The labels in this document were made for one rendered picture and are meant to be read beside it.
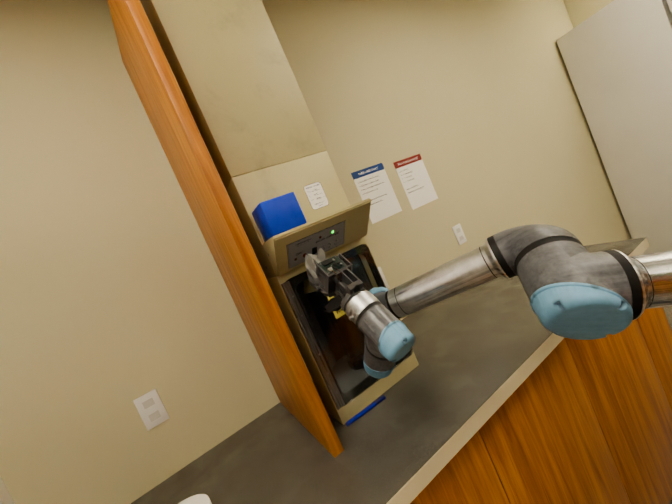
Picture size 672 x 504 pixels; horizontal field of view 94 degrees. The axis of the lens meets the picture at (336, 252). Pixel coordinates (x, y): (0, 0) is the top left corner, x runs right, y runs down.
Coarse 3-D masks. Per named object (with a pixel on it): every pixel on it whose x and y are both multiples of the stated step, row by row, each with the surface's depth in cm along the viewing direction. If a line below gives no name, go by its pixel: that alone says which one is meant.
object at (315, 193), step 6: (306, 186) 95; (312, 186) 96; (318, 186) 97; (306, 192) 95; (312, 192) 96; (318, 192) 97; (324, 192) 98; (312, 198) 96; (318, 198) 97; (324, 198) 98; (312, 204) 95; (318, 204) 96; (324, 204) 97
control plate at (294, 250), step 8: (336, 224) 88; (344, 224) 90; (320, 232) 85; (328, 232) 87; (336, 232) 90; (344, 232) 92; (304, 240) 83; (312, 240) 85; (320, 240) 87; (328, 240) 89; (288, 248) 81; (296, 248) 83; (304, 248) 85; (328, 248) 91; (288, 256) 83; (296, 256) 85; (288, 264) 85; (296, 264) 87
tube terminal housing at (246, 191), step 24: (264, 168) 90; (288, 168) 94; (312, 168) 97; (240, 192) 86; (264, 192) 89; (288, 192) 93; (336, 192) 100; (240, 216) 94; (312, 216) 95; (360, 240) 101; (264, 264) 93; (288, 312) 92; (312, 360) 90; (408, 360) 103; (384, 384) 98; (336, 408) 90; (360, 408) 93
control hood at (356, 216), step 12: (360, 204) 90; (324, 216) 84; (336, 216) 86; (348, 216) 89; (360, 216) 92; (300, 228) 80; (312, 228) 83; (324, 228) 86; (348, 228) 92; (360, 228) 96; (276, 240) 77; (288, 240) 80; (348, 240) 95; (276, 252) 80; (276, 264) 83; (300, 264) 88
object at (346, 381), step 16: (352, 256) 98; (368, 256) 100; (304, 272) 90; (352, 272) 97; (368, 272) 99; (304, 288) 89; (368, 288) 99; (304, 304) 89; (320, 304) 91; (320, 320) 90; (336, 320) 92; (320, 336) 90; (336, 336) 92; (352, 336) 94; (336, 352) 91; (352, 352) 93; (336, 368) 90; (352, 368) 92; (336, 384) 90; (352, 384) 92; (368, 384) 94
